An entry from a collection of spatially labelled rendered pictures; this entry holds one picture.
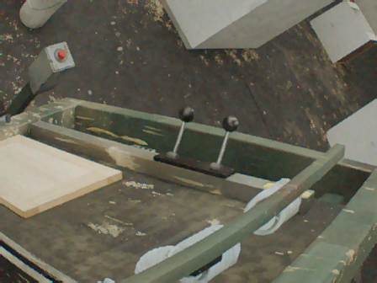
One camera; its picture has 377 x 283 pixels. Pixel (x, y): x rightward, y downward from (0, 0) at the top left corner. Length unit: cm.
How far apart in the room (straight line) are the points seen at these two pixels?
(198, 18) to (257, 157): 260
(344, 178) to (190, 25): 283
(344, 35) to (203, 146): 482
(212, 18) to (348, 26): 266
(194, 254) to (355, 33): 583
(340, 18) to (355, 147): 185
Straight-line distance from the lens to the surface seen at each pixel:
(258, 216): 66
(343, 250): 92
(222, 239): 60
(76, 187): 137
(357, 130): 514
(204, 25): 409
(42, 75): 204
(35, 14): 329
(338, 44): 641
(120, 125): 186
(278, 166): 158
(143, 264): 64
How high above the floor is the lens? 231
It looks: 38 degrees down
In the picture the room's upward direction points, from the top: 58 degrees clockwise
